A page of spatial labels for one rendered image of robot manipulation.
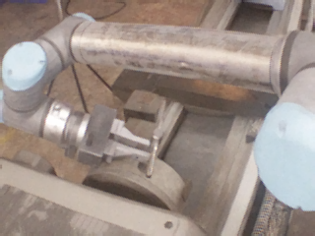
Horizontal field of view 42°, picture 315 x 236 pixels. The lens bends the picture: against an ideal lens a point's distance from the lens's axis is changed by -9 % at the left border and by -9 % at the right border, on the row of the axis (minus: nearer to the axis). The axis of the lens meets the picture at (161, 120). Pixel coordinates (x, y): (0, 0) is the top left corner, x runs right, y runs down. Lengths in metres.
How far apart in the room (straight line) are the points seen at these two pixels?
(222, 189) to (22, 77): 0.83
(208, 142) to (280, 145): 1.26
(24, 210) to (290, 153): 0.52
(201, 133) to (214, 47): 1.11
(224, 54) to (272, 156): 0.22
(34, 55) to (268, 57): 0.44
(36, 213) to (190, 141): 1.02
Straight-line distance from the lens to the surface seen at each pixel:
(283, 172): 0.48
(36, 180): 0.85
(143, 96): 1.68
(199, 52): 0.67
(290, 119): 0.46
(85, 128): 0.92
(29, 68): 0.82
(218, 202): 1.39
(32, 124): 0.93
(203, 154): 1.67
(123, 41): 0.77
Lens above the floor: 1.96
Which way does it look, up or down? 43 degrees down
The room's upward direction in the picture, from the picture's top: 6 degrees counter-clockwise
